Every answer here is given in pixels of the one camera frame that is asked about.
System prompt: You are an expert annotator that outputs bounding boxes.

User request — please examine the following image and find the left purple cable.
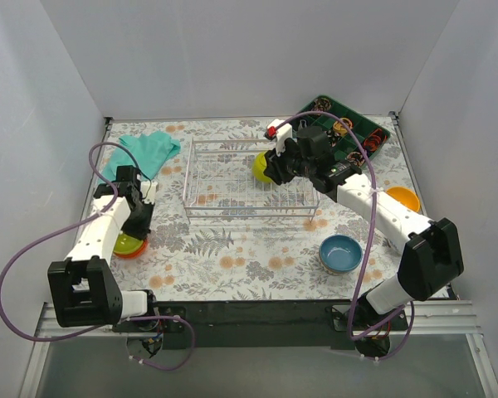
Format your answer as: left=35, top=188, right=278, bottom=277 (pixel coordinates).
left=0, top=142, right=196, bottom=371

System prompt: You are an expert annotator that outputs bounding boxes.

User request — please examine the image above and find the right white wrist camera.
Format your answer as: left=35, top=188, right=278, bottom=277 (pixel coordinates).
left=265, top=119, right=293, bottom=157

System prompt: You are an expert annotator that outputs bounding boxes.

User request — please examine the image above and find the aluminium frame rail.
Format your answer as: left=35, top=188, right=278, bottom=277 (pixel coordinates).
left=35, top=300, right=482, bottom=339

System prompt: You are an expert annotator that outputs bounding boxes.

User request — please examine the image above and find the lime green bowl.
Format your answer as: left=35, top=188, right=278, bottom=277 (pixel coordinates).
left=251, top=152, right=273, bottom=184
left=113, top=232, right=146, bottom=254

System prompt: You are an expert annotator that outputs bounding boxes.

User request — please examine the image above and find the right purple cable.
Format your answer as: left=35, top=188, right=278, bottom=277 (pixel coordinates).
left=273, top=111, right=414, bottom=366

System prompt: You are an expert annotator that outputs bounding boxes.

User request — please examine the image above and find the orange yellow bowl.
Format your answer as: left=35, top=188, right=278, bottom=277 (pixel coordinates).
left=387, top=187, right=421, bottom=212

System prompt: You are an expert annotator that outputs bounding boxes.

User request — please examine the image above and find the red orange bowl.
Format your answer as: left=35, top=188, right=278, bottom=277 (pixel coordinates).
left=113, top=241, right=148, bottom=260

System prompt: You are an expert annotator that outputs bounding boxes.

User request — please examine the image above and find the green divided organizer tray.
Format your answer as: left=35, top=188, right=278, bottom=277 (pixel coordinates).
left=292, top=95, right=391, bottom=167

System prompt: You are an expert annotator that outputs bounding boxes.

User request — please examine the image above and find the blue ceramic bowl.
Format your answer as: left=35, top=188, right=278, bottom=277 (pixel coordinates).
left=319, top=235, right=363, bottom=274

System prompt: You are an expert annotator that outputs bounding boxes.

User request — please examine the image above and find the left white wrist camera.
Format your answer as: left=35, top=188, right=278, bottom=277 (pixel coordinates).
left=140, top=181, right=158, bottom=204

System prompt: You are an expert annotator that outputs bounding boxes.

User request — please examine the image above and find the brown patterned rolled sock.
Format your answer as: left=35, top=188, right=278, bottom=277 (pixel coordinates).
left=311, top=96, right=332, bottom=112

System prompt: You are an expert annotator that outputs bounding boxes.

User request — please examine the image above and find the white wire dish rack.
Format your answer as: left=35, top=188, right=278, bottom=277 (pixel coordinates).
left=183, top=138, right=320, bottom=221

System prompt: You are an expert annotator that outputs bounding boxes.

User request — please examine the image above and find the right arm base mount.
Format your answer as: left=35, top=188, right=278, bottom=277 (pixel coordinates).
left=326, top=294, right=409, bottom=359

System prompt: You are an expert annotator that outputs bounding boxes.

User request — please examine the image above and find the red black rolled sock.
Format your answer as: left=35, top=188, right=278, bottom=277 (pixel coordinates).
left=362, top=128, right=388, bottom=156

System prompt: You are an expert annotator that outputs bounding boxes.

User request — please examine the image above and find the purple cable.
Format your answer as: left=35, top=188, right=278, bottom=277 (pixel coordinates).
left=273, top=111, right=414, bottom=366
left=0, top=142, right=196, bottom=371

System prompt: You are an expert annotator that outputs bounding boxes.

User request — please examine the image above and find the black white rolled sock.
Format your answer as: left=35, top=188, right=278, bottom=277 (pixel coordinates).
left=326, top=130, right=342, bottom=148

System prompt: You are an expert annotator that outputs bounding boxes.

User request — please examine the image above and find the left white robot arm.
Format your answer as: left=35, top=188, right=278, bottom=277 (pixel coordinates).
left=47, top=166, right=160, bottom=332

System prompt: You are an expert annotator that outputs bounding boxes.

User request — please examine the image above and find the pink black rolled sock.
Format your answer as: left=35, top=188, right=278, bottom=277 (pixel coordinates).
left=346, top=150, right=367, bottom=168

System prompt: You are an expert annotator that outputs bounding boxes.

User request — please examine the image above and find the teal cloth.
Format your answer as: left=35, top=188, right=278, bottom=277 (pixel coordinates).
left=102, top=131, right=181, bottom=181

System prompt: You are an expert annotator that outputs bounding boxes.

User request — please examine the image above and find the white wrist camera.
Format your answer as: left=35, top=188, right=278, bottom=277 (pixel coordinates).
left=265, top=119, right=293, bottom=157
left=140, top=181, right=158, bottom=204

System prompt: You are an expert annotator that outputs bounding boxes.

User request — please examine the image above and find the yellow rolled sock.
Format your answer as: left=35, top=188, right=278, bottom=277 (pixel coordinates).
left=332, top=117, right=354, bottom=137

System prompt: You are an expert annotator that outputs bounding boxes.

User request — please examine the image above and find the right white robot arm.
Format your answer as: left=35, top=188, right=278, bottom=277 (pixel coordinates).
left=264, top=119, right=464, bottom=330

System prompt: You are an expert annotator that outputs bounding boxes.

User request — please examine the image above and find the floral patterned table mat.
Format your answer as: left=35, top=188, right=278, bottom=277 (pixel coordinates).
left=107, top=118, right=400, bottom=301

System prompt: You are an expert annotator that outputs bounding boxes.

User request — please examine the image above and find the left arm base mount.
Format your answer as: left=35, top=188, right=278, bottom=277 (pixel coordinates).
left=112, top=319, right=185, bottom=359

